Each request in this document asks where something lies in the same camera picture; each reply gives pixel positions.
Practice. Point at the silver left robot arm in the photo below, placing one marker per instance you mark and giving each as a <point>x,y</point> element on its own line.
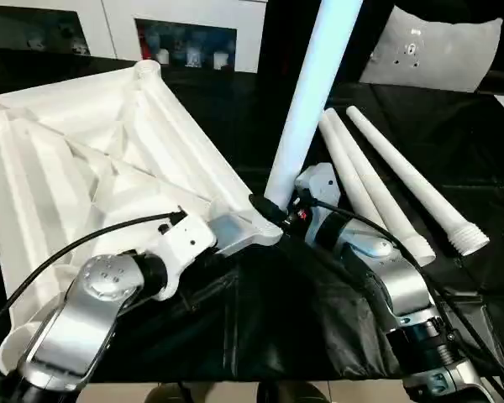
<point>84,319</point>

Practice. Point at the black robot foot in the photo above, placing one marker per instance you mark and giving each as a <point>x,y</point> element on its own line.
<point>287,393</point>
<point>170,395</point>

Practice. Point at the black right robot foot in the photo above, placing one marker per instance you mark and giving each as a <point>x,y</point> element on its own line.
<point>287,393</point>

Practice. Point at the black left robot foot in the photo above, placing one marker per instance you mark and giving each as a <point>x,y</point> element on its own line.
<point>170,395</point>

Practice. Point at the black box with yellow label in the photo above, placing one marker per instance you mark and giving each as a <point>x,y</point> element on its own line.
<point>374,34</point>

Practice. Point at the white plastic table top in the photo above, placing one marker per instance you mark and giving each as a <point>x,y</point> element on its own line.
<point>84,168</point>

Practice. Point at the white cabinet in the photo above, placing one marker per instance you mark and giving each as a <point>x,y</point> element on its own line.
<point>109,17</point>

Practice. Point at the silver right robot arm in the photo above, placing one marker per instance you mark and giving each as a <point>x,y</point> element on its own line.
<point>386,277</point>

